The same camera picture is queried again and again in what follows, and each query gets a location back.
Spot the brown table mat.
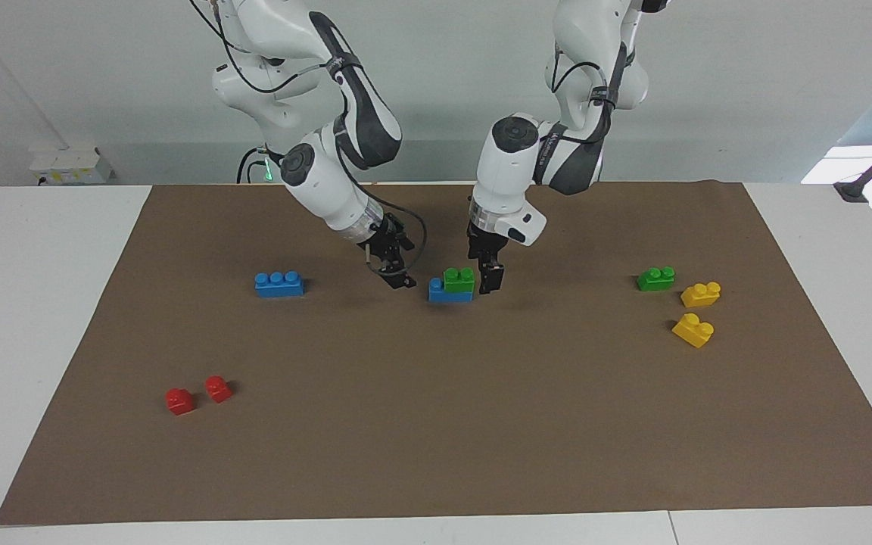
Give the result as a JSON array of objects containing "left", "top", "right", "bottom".
[{"left": 0, "top": 180, "right": 872, "bottom": 527}]

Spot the yellow two-stud toy block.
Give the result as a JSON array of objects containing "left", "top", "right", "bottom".
[
  {"left": 671, "top": 313, "right": 715, "bottom": 349},
  {"left": 680, "top": 282, "right": 722, "bottom": 309}
]

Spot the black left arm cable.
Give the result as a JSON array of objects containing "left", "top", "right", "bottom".
[{"left": 548, "top": 42, "right": 626, "bottom": 145}]

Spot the blue three-stud toy block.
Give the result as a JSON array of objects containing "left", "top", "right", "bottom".
[
  {"left": 428, "top": 278, "right": 475, "bottom": 304},
  {"left": 254, "top": 271, "right": 305, "bottom": 299}
]

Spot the white wall socket box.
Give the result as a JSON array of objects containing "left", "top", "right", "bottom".
[{"left": 27, "top": 145, "right": 114, "bottom": 187}]

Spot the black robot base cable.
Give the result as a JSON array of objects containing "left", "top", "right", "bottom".
[{"left": 236, "top": 147, "right": 267, "bottom": 185}]

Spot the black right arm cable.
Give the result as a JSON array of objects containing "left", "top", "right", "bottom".
[{"left": 190, "top": 0, "right": 428, "bottom": 267}]

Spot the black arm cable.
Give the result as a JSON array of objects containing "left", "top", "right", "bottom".
[
  {"left": 548, "top": 42, "right": 626, "bottom": 145},
  {"left": 190, "top": 0, "right": 428, "bottom": 267}
]

